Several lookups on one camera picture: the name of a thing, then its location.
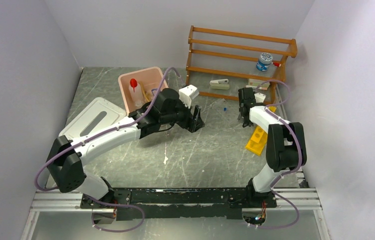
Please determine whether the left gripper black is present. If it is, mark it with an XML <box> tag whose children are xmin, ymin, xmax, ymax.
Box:
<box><xmin>160</xmin><ymin>95</ymin><xmax>205</xmax><ymax>133</ymax></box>

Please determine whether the amber rubber tubing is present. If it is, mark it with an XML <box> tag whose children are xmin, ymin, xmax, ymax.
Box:
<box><xmin>140</xmin><ymin>82</ymin><xmax>151</xmax><ymax>103</ymax></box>

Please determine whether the white bin lid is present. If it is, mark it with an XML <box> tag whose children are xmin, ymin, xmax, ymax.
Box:
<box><xmin>58</xmin><ymin>97</ymin><xmax>127</xmax><ymax>140</ymax></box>

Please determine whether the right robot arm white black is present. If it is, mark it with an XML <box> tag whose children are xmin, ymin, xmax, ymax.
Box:
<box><xmin>238</xmin><ymin>87</ymin><xmax>307</xmax><ymax>207</ymax></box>

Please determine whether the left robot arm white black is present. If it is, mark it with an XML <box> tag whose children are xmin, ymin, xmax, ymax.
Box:
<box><xmin>47</xmin><ymin>85</ymin><xmax>205</xmax><ymax>208</ymax></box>

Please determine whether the white stapler on shelf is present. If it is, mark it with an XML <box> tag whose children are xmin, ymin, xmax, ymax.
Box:
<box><xmin>209</xmin><ymin>78</ymin><xmax>230</xmax><ymax>90</ymax></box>

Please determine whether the yellow test tube rack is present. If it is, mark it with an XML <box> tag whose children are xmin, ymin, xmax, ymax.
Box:
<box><xmin>245</xmin><ymin>106</ymin><xmax>279</xmax><ymax>156</ymax></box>

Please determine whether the blue white jar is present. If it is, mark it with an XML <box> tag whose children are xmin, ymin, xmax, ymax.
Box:
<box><xmin>256</xmin><ymin>52</ymin><xmax>273</xmax><ymax>72</ymax></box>

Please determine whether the wooden shelf rack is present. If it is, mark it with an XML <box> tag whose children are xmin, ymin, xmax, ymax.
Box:
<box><xmin>185</xmin><ymin>25</ymin><xmax>298</xmax><ymax>104</ymax></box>

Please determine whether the pink plastic bin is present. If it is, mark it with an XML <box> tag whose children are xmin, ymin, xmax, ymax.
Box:
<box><xmin>118</xmin><ymin>66</ymin><xmax>163</xmax><ymax>114</ymax></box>

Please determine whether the red cap wash bottle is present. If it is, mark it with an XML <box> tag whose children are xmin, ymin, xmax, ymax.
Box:
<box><xmin>129</xmin><ymin>78</ymin><xmax>144</xmax><ymax>107</ymax></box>

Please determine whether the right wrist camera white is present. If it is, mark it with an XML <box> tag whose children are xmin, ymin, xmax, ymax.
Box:
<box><xmin>254</xmin><ymin>92</ymin><xmax>267</xmax><ymax>104</ymax></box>

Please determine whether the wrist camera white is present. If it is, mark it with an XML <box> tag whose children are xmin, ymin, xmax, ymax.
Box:
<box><xmin>178</xmin><ymin>85</ymin><xmax>200</xmax><ymax>108</ymax></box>
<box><xmin>254</xmin><ymin>92</ymin><xmax>267</xmax><ymax>104</ymax></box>

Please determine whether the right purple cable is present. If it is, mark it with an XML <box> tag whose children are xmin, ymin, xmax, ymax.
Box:
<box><xmin>253</xmin><ymin>80</ymin><xmax>304</xmax><ymax>231</ymax></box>

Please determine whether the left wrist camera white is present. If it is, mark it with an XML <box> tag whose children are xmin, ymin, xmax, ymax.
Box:
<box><xmin>178</xmin><ymin>85</ymin><xmax>200</xmax><ymax>108</ymax></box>

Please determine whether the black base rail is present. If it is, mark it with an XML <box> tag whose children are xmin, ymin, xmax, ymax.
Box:
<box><xmin>80</xmin><ymin>187</ymin><xmax>278</xmax><ymax>222</ymax></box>

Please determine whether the aluminium frame rail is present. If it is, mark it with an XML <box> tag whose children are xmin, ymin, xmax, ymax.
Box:
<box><xmin>20</xmin><ymin>165</ymin><xmax>324</xmax><ymax>240</ymax></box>

